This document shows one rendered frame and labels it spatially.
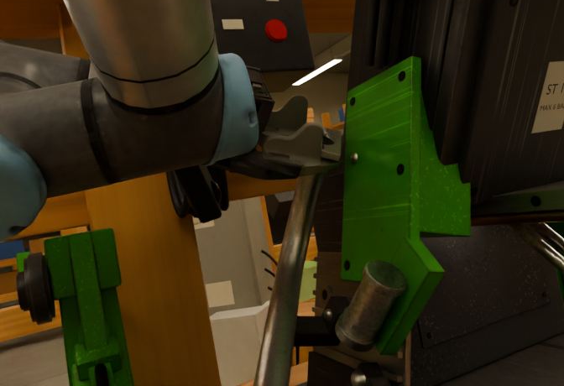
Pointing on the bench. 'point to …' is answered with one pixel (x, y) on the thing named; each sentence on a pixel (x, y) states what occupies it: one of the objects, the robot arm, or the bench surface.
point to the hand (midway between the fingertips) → (321, 156)
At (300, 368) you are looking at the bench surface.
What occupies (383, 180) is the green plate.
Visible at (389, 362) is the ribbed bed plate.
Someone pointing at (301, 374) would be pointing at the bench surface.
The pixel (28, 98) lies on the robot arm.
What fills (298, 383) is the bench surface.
